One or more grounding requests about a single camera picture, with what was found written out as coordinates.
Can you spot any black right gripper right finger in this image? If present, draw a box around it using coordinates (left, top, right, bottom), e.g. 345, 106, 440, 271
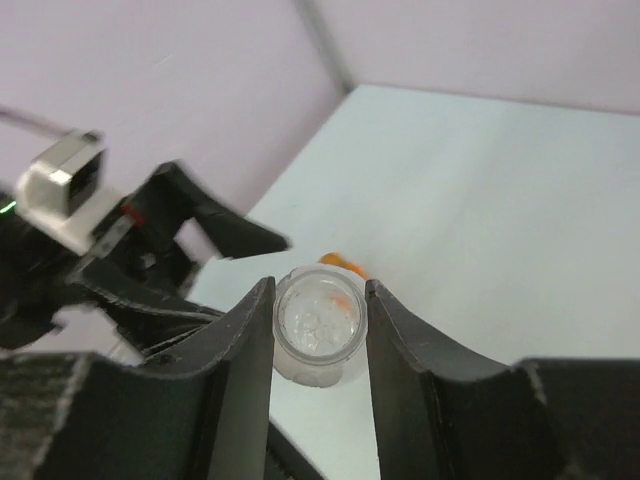
365, 280, 639, 479

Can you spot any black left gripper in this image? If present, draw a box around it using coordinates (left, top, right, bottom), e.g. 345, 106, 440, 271
74, 161, 289, 350

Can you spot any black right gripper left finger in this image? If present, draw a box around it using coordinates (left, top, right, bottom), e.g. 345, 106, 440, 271
1, 277, 275, 479

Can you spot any clear water bottle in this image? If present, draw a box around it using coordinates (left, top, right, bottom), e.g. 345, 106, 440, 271
273, 264, 368, 388

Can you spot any orange juice bottle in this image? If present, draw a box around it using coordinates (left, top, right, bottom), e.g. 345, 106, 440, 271
318, 252, 370, 280

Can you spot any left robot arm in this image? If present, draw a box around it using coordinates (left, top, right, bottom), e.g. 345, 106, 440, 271
1, 161, 290, 355

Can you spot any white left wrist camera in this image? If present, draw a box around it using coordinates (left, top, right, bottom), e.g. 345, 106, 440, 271
14, 131, 124, 256

